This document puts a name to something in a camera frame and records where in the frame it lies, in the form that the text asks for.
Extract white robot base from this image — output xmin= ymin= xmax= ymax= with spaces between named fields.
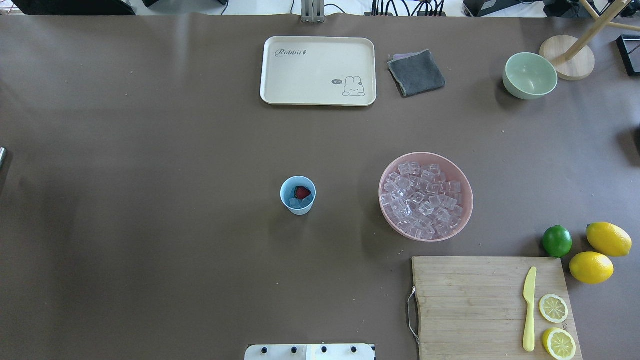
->
xmin=244 ymin=342 xmax=377 ymax=360

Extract light blue plastic cup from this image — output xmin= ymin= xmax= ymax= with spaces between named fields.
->
xmin=279 ymin=175 xmax=317 ymax=215

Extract cream rabbit serving tray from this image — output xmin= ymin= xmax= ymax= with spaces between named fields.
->
xmin=260 ymin=36 xmax=377 ymax=107

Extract yellow lemon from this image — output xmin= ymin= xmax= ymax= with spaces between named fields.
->
xmin=586 ymin=222 xmax=633 ymax=257
xmin=569 ymin=251 xmax=615 ymax=285

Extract red strawberry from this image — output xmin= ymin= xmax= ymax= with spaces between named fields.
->
xmin=294 ymin=186 xmax=313 ymax=201

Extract grey folded cloth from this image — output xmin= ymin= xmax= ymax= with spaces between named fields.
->
xmin=387 ymin=48 xmax=446 ymax=97

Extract green ceramic bowl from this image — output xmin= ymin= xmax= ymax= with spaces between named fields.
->
xmin=502 ymin=52 xmax=558 ymax=100

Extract yellow lemon far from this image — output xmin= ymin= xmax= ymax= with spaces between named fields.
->
xmin=586 ymin=222 xmax=633 ymax=257

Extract wooden cutting board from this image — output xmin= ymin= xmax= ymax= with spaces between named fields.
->
xmin=411 ymin=256 xmax=570 ymax=360

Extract black tray frame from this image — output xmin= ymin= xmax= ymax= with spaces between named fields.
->
xmin=615 ymin=34 xmax=640 ymax=77

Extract lemon half lower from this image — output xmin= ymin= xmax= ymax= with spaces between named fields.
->
xmin=542 ymin=327 xmax=578 ymax=360

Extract wooden cup stand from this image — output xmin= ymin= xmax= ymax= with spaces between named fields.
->
xmin=539 ymin=0 xmax=640 ymax=81

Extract lemon half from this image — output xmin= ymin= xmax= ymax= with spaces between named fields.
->
xmin=538 ymin=293 xmax=569 ymax=324
xmin=542 ymin=327 xmax=578 ymax=360

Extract green lime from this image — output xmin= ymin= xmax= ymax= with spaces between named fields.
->
xmin=541 ymin=225 xmax=573 ymax=259

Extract steel muddler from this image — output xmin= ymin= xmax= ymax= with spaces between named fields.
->
xmin=0 ymin=146 xmax=8 ymax=170

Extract yellow plastic knife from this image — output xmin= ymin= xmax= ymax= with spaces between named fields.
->
xmin=522 ymin=266 xmax=537 ymax=353

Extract lemon half upper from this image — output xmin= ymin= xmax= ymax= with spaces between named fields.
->
xmin=538 ymin=293 xmax=569 ymax=324

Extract clear ice cubes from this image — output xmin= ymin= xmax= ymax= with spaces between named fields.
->
xmin=379 ymin=161 xmax=466 ymax=241

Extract yellow lemon near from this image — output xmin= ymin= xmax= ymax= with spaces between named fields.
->
xmin=569 ymin=251 xmax=615 ymax=285

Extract pink bowl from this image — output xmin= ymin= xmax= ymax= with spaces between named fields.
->
xmin=378 ymin=152 xmax=474 ymax=242

